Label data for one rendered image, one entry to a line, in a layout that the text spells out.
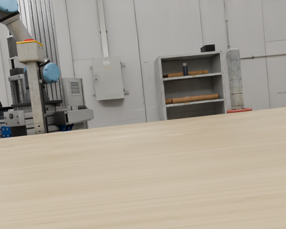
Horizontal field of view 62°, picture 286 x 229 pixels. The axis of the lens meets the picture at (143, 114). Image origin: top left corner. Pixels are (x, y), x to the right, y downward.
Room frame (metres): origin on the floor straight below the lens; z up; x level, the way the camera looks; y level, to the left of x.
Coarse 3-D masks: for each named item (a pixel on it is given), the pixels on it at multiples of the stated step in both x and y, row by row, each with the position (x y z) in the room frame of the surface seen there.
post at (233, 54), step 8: (232, 48) 0.88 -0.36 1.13; (232, 56) 0.88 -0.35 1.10; (232, 64) 0.88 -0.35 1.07; (240, 64) 0.88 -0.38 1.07; (232, 72) 0.88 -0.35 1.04; (240, 72) 0.88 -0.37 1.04; (232, 80) 0.88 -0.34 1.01; (240, 80) 0.88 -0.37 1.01; (232, 88) 0.88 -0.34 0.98; (240, 88) 0.88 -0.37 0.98; (232, 96) 0.89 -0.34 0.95; (240, 96) 0.88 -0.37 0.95; (232, 104) 0.89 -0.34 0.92; (240, 104) 0.88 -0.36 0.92
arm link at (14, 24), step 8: (0, 0) 1.23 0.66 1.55; (8, 0) 1.26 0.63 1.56; (16, 0) 1.30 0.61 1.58; (0, 8) 1.24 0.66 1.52; (8, 8) 1.25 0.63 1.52; (16, 8) 1.29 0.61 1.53; (0, 16) 1.27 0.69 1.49; (8, 16) 1.27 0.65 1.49; (16, 16) 1.30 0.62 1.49; (8, 24) 1.30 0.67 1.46; (16, 24) 1.31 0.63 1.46; (16, 32) 1.32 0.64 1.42; (24, 32) 1.34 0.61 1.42; (16, 40) 1.35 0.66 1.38; (48, 64) 1.42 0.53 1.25; (48, 72) 1.41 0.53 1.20; (56, 72) 1.46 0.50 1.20; (48, 80) 1.43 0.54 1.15; (56, 80) 1.47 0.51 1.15
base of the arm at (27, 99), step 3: (27, 87) 1.51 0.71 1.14; (27, 90) 1.51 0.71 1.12; (45, 90) 1.57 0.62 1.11; (27, 93) 1.50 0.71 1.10; (45, 93) 1.55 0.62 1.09; (27, 96) 1.50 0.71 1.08; (45, 96) 1.53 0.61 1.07; (27, 99) 1.49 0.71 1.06; (30, 99) 1.48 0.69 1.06; (45, 99) 1.53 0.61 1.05; (48, 99) 1.55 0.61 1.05
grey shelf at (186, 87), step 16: (160, 64) 3.20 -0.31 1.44; (176, 64) 3.66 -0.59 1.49; (192, 64) 3.68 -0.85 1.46; (208, 64) 3.70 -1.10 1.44; (160, 80) 3.20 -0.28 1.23; (176, 80) 3.64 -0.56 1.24; (192, 80) 3.68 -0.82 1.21; (208, 80) 3.69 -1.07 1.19; (224, 80) 3.27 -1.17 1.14; (160, 96) 3.34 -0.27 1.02; (176, 96) 3.65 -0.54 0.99; (224, 96) 3.26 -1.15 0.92; (160, 112) 3.49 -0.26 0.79; (176, 112) 3.65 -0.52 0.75; (192, 112) 3.67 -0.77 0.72; (208, 112) 3.69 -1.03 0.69; (224, 112) 3.36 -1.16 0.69
